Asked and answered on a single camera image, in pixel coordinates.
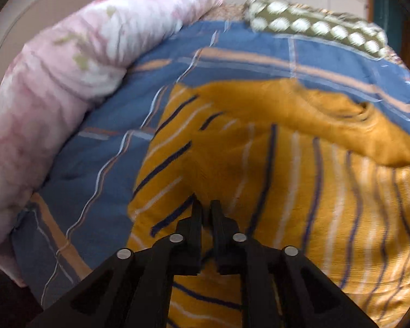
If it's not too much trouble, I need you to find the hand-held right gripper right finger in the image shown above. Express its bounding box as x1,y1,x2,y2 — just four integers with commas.
210,200,378,328

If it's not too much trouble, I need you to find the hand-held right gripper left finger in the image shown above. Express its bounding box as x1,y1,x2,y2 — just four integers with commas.
27,195,204,328

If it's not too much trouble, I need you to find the yellow striped garment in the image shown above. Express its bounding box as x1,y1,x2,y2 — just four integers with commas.
126,78,410,328

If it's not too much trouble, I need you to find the blue plaid bedsheet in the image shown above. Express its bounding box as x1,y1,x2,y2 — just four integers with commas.
12,20,410,308

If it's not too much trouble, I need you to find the pink floral blanket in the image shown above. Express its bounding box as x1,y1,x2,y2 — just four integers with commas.
0,0,225,287

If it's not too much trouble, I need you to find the green white patterned pillow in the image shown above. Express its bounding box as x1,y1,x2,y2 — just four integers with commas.
243,0,396,59

